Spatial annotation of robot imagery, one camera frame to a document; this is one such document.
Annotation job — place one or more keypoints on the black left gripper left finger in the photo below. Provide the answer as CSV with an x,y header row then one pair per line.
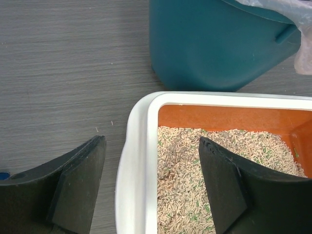
x,y
57,197

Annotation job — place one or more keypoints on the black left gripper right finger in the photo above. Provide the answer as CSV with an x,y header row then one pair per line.
x,y
248,198

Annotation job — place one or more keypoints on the white orange litter box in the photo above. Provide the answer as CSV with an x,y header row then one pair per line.
x,y
135,193

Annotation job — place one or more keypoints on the cat litter sand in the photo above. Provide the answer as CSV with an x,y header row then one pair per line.
x,y
182,201

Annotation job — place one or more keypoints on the blue white box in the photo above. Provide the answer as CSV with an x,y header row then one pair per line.
x,y
4,175

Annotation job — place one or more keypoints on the teal trash bin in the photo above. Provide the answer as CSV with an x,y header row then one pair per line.
x,y
216,45

